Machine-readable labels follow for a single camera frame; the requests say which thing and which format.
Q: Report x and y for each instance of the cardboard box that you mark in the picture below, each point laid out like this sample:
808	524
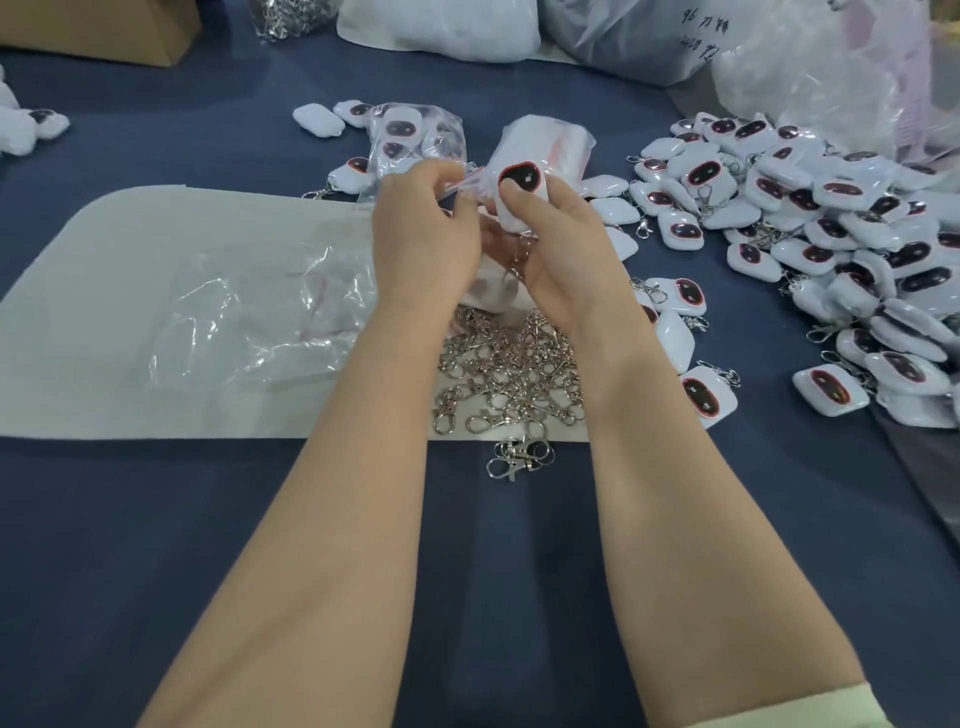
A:
97	26

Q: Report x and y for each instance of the white plastic bag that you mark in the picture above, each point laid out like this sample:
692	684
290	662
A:
442	26

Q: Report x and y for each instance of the person's right thumb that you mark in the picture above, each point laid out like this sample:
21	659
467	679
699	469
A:
519	202

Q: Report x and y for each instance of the small clear zip bag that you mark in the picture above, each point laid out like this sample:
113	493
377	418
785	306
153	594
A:
551	142

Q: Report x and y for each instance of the large clear plastic bag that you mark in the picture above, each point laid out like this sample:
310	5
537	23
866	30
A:
847	67

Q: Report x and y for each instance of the pile of metal swivel clasps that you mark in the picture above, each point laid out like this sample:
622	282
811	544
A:
510	382

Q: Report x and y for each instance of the person's left forearm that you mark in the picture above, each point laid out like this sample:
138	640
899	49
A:
315	525

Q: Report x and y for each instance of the person's right hand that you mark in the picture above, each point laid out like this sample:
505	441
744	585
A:
570	262

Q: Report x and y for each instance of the heap of clear zip bags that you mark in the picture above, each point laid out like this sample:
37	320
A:
262	315

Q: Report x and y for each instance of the person's left fingers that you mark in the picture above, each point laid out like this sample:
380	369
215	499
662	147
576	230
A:
439	176

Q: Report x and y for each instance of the clear bag of metal clasps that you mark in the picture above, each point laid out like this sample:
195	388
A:
289	15

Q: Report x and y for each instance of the person's left hand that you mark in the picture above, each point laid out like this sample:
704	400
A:
424	240

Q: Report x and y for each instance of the large grey plastic bag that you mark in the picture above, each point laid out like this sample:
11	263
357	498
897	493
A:
630	34

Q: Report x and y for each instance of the person's right forearm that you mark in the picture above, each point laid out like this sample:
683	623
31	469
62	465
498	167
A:
697	525

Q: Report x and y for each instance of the pale green sleeve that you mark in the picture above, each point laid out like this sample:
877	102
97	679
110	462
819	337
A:
847	705

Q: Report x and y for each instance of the white felt mat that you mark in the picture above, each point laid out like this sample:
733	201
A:
150	315

